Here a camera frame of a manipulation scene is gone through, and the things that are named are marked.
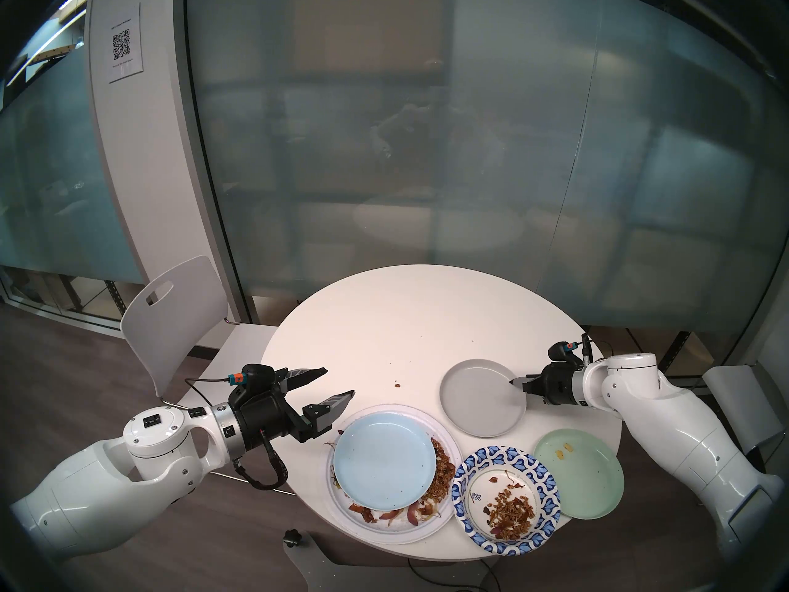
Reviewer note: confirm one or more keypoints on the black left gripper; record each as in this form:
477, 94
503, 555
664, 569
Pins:
265, 415

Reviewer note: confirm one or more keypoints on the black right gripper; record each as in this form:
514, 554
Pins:
556, 384

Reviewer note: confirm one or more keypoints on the grey plate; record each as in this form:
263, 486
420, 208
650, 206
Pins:
481, 399

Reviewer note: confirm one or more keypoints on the light blue plate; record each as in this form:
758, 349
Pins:
382, 461

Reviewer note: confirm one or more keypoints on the light green plate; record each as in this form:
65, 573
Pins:
579, 480

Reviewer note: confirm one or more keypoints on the blue patterned paper plate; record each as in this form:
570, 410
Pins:
462, 492

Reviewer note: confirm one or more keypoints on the large white paper plate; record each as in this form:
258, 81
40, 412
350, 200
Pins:
394, 532

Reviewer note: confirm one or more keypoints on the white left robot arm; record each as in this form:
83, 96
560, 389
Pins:
154, 449

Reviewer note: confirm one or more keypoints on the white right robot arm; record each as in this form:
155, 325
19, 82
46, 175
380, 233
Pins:
678, 424

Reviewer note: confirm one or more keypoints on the yellow food bits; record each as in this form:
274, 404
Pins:
561, 454

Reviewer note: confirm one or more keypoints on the brown vegetable and granola scraps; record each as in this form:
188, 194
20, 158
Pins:
442, 473

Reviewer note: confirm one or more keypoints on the black knob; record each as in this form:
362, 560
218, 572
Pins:
291, 538

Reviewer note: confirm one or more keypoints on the white plastic chair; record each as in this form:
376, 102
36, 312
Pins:
172, 313
733, 399

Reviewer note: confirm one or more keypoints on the paper sign with QR code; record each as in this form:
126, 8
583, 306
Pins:
122, 45

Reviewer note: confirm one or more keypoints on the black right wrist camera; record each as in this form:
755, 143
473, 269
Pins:
558, 352

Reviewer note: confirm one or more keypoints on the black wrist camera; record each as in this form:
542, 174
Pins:
256, 374
558, 352

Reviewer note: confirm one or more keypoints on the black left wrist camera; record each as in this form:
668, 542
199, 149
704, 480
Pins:
256, 374

